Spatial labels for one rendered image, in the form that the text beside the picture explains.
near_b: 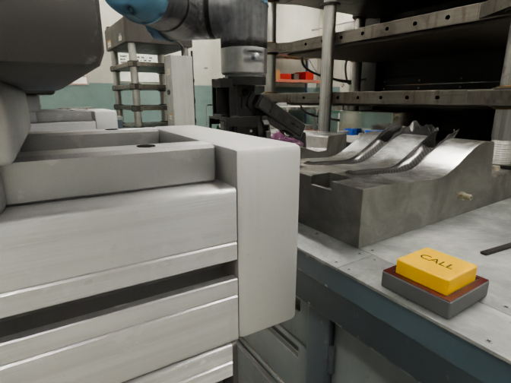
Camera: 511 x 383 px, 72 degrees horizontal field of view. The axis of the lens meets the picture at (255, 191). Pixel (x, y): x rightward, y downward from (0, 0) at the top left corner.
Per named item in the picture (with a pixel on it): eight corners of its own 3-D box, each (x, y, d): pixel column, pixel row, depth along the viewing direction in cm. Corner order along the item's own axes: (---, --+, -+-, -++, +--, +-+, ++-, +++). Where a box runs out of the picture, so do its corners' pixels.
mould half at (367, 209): (358, 248, 51) (366, 157, 48) (258, 204, 72) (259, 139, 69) (511, 197, 78) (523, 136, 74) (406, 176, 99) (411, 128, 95)
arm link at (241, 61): (253, 53, 61) (278, 47, 54) (253, 80, 63) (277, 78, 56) (213, 50, 58) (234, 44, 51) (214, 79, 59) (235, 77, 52)
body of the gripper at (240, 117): (209, 149, 62) (207, 77, 58) (252, 146, 66) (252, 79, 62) (227, 155, 55) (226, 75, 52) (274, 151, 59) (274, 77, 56)
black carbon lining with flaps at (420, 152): (357, 188, 57) (362, 130, 55) (295, 172, 70) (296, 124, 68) (467, 166, 76) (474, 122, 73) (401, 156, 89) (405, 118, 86)
